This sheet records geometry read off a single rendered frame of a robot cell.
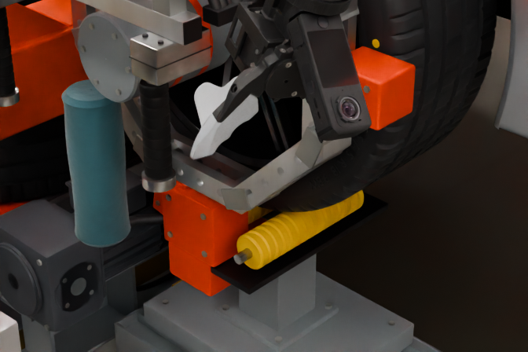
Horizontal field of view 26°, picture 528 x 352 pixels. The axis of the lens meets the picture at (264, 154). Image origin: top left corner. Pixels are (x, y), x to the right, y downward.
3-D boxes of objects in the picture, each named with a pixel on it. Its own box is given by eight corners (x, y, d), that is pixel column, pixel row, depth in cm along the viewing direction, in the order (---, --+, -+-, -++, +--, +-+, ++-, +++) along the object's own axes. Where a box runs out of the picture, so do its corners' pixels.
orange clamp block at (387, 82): (361, 91, 155) (413, 112, 150) (322, 110, 150) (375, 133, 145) (363, 44, 152) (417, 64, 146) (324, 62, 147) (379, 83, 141)
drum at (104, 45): (251, 72, 168) (250, -17, 161) (141, 122, 155) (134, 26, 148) (185, 45, 177) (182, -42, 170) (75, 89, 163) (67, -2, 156)
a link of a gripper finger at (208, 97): (174, 126, 112) (243, 63, 110) (199, 167, 109) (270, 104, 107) (155, 114, 110) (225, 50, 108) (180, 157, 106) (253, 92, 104)
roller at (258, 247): (374, 207, 192) (375, 177, 189) (251, 283, 173) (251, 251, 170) (347, 195, 195) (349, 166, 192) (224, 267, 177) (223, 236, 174)
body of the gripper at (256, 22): (286, 45, 114) (325, -55, 106) (327, 103, 109) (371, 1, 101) (219, 50, 110) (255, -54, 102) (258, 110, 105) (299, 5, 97)
